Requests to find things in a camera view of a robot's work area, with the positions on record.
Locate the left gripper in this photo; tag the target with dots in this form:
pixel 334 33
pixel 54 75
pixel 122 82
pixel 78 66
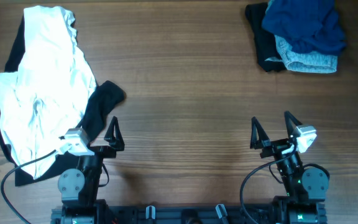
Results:
pixel 116 142

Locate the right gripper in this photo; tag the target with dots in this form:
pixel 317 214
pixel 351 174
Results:
pixel 273 149

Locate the white t-shirt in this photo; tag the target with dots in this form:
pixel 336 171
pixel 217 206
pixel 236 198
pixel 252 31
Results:
pixel 49 92

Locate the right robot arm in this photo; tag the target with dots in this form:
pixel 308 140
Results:
pixel 305 184

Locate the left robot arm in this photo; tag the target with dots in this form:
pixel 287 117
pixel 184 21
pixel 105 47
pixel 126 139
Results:
pixel 79 186

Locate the black garment on left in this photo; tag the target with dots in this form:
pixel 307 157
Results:
pixel 105 98

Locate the black garment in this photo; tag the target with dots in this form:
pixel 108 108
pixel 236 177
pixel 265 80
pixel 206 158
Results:
pixel 265 44
pixel 105 98

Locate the light grey garment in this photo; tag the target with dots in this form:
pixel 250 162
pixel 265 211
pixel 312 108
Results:
pixel 313 62

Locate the black garment at top right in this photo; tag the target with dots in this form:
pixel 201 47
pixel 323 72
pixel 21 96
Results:
pixel 265 44

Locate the dark blue garment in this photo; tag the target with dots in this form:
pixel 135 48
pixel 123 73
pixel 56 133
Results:
pixel 307 25

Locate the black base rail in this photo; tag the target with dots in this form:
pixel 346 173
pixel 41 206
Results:
pixel 185 214

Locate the left white rail clip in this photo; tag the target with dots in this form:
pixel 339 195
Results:
pixel 150 212

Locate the white rail clip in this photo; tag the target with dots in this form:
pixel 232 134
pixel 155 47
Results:
pixel 222 213
pixel 150 212

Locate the right white rail clip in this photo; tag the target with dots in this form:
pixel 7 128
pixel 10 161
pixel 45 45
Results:
pixel 222 213

